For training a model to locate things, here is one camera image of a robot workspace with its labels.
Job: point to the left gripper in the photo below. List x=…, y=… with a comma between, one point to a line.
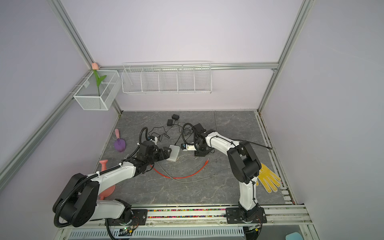
x=166, y=154

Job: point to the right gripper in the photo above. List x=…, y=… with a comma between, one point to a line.
x=198, y=153

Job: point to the white network switch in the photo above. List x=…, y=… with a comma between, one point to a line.
x=175, y=150

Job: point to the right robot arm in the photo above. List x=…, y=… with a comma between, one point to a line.
x=244, y=163

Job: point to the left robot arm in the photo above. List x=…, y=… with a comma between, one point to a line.
x=79, y=202

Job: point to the black power adapter near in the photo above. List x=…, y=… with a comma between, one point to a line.
x=169, y=122

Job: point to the black power adapter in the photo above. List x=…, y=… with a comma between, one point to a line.
x=169, y=122
x=175, y=117

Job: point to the black power adapter far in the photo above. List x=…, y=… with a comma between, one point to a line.
x=175, y=117

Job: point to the pink watering can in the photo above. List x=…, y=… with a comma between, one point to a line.
x=110, y=190

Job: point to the yellow work glove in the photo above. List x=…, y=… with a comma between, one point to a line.
x=268, y=179

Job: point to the white mesh box basket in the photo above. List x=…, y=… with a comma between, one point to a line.
x=93, y=97

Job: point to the artificial tulip flower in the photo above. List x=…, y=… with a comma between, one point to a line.
x=99, y=79

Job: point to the purple trowel pink handle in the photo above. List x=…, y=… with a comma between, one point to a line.
x=119, y=144

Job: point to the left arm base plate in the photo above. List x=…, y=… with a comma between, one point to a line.
x=135, y=217

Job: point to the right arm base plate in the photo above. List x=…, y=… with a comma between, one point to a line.
x=239, y=215

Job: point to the white wire shelf basket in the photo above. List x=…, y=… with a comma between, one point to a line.
x=167, y=77

